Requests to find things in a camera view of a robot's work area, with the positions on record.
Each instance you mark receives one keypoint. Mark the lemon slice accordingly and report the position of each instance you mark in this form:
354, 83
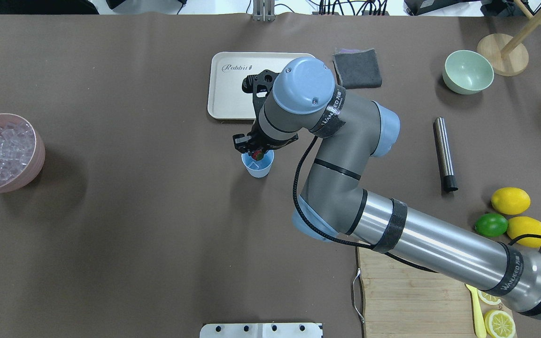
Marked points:
488, 299
500, 324

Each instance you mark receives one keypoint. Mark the pink bowl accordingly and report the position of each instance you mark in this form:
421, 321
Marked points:
35, 165

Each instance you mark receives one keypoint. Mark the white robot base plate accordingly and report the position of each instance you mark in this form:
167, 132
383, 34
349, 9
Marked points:
262, 330

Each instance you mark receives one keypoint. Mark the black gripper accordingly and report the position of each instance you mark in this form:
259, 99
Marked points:
243, 142

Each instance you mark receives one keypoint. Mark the yellow lemon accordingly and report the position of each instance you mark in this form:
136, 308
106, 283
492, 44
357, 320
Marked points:
510, 200
523, 225

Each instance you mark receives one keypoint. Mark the green lime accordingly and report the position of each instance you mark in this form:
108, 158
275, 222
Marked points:
491, 225

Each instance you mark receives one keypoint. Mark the cream rabbit tray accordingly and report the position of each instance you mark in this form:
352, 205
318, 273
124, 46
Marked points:
226, 99

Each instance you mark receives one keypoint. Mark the wooden stand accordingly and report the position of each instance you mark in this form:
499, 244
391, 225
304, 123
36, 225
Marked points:
506, 54

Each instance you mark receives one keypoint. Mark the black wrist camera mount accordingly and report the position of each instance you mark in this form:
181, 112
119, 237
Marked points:
259, 86

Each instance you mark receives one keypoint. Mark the steel muddler black tip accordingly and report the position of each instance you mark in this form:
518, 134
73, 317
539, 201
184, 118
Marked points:
448, 178

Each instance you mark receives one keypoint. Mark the lemon slice lower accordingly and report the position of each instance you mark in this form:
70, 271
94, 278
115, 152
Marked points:
500, 324

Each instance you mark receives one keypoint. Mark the lemon slice upper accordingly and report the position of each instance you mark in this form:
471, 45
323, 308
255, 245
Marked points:
488, 299

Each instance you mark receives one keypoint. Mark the mint green bowl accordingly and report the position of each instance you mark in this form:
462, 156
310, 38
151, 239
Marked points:
467, 72

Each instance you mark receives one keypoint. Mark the aluminium camera mount post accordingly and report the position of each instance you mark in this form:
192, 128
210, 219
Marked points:
263, 10

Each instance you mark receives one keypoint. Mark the yellow plastic knife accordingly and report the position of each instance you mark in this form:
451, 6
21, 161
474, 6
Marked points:
477, 315

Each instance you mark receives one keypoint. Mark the wooden cutting board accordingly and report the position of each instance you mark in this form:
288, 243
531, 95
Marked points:
398, 301

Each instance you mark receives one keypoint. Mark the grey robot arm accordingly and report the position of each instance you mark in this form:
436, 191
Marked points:
333, 202

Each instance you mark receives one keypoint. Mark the light blue cup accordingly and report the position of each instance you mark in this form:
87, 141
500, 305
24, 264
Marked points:
261, 168

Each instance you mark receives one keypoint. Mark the yellow lemon lower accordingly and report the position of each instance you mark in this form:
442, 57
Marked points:
523, 225

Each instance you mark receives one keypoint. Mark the yellow lemon upper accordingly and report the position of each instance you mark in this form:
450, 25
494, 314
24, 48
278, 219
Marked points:
510, 200

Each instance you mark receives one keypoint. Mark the grey folded cloth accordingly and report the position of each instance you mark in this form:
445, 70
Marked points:
357, 69

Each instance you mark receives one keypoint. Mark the red strawberry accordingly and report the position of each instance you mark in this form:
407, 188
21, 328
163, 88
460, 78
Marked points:
257, 155

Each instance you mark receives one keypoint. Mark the clear ice cubes pile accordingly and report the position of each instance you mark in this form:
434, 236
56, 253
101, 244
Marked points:
18, 145

